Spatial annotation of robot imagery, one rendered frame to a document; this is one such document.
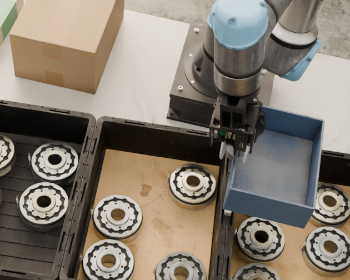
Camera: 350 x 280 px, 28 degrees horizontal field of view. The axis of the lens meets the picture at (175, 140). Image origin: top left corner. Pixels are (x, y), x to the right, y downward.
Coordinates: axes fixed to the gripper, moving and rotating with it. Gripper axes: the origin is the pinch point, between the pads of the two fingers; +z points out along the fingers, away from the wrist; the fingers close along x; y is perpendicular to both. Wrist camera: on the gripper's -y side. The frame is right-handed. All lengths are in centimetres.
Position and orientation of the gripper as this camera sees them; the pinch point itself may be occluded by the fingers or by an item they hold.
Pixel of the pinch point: (238, 148)
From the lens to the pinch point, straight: 126.3
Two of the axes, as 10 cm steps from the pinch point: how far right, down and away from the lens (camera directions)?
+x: 9.7, 1.7, -1.9
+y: -2.5, 7.7, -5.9
